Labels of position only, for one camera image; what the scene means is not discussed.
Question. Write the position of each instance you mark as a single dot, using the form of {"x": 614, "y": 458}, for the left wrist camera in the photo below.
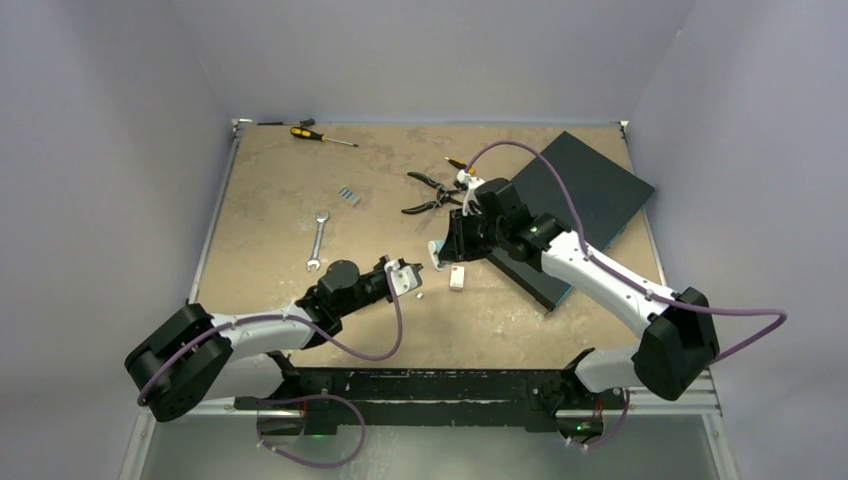
{"x": 402, "y": 276}

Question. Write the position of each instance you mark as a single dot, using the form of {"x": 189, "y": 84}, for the silver open-end wrench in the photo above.
{"x": 314, "y": 262}

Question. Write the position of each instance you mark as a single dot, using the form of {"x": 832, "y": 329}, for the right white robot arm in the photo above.
{"x": 677, "y": 340}

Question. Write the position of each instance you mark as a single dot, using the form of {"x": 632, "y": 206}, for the black flat box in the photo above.
{"x": 605, "y": 194}

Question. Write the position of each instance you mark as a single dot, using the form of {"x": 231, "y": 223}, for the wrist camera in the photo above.
{"x": 472, "y": 183}
{"x": 402, "y": 276}

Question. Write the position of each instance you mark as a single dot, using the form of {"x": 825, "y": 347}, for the silver stapler magazine tray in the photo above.
{"x": 434, "y": 247}

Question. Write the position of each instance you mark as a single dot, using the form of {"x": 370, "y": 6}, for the small yellow black screwdriver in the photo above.
{"x": 460, "y": 166}

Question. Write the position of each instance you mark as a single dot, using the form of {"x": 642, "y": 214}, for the small white box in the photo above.
{"x": 457, "y": 278}

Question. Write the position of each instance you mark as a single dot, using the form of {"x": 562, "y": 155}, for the silver staple strip block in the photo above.
{"x": 349, "y": 196}

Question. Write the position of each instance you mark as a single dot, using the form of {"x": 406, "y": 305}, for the black handled pliers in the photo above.
{"x": 439, "y": 195}

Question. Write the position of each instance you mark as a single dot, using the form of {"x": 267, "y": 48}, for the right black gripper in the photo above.
{"x": 458, "y": 246}

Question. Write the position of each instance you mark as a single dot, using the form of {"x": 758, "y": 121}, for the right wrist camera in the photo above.
{"x": 472, "y": 183}

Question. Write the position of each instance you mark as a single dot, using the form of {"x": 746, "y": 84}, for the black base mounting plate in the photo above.
{"x": 320, "y": 400}

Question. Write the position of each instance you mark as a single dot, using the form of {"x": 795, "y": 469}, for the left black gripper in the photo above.
{"x": 383, "y": 259}

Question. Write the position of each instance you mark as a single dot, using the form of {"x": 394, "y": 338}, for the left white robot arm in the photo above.
{"x": 196, "y": 355}

